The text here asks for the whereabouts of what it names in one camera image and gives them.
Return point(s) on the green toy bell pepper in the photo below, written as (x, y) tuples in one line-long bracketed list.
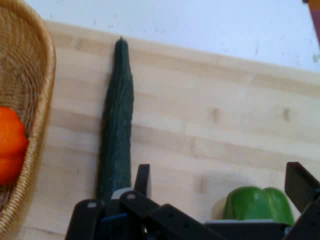
[(257, 205)]

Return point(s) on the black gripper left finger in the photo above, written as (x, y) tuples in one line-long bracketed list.
[(140, 220)]

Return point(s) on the wooden cutting board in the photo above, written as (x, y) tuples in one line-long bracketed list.
[(200, 125)]

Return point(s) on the dark green toy cucumber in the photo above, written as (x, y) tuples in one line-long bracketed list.
[(118, 125)]

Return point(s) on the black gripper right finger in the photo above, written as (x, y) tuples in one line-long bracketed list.
[(306, 195)]

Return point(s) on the orange-red tomato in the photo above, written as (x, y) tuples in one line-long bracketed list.
[(10, 145)]

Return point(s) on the woven wicker basket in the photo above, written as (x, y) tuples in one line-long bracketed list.
[(22, 62)]

